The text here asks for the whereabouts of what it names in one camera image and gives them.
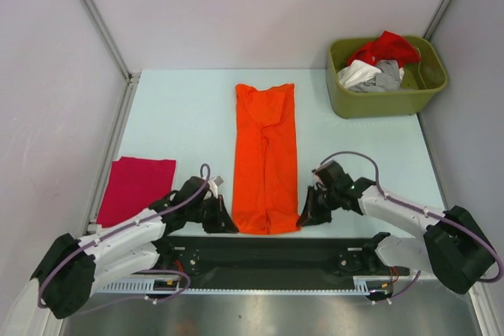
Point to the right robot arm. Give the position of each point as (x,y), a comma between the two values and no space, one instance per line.
(446,243)

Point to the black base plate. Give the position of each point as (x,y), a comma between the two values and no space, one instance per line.
(279,258)

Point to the aluminium frame rail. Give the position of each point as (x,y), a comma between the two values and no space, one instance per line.
(438,311)

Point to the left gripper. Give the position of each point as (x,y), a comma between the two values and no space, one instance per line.
(220,222)

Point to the olive green plastic bin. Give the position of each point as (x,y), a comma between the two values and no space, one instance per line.
(420,83)

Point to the white t-shirt in bin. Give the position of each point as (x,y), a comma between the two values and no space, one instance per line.
(357,72)

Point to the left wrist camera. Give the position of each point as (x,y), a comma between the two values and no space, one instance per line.
(214,184)

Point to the white slotted cable duct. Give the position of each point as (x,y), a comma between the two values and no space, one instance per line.
(246,285)

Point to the left aluminium corner post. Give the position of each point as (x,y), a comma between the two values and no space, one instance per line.
(106,37)

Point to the orange t-shirt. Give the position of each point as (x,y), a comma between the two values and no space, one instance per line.
(265,183)

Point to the grey t-shirt in bin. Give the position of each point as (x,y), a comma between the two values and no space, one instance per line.
(389,79)

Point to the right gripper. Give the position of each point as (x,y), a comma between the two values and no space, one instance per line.
(313,215)

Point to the folded magenta t-shirt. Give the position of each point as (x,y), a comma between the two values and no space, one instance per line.
(134,183)

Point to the red t-shirt in bin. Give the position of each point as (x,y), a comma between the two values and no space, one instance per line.
(388,47)

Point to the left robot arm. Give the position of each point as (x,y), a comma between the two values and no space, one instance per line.
(73,269)

